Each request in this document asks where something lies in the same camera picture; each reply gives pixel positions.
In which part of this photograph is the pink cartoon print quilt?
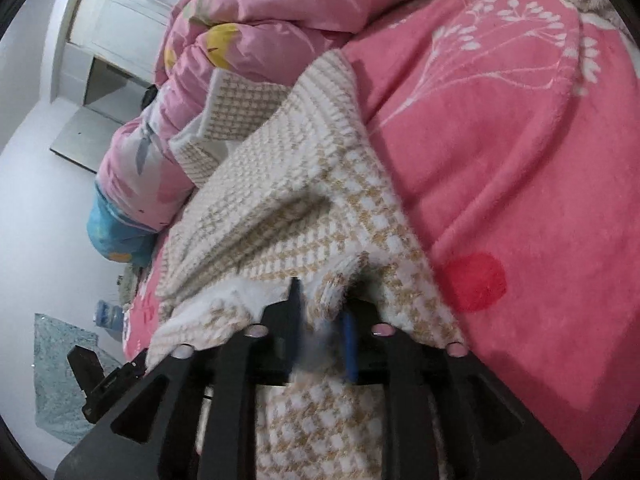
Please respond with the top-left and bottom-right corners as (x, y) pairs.
(87, 0), (404, 266)

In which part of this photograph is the teal patterned floor mat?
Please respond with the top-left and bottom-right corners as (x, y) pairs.
(34, 313), (120, 445)

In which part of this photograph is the blue capped water bottle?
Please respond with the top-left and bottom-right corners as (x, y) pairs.
(93, 300), (124, 341)

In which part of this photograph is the white door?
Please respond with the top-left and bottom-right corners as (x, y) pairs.
(68, 0), (178, 82)

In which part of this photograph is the beige white houndstooth knit sweater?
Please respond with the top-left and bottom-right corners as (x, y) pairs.
(146, 50), (462, 479)

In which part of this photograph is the pink floral fleece bed blanket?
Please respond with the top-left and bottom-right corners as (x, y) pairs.
(155, 0), (639, 479)

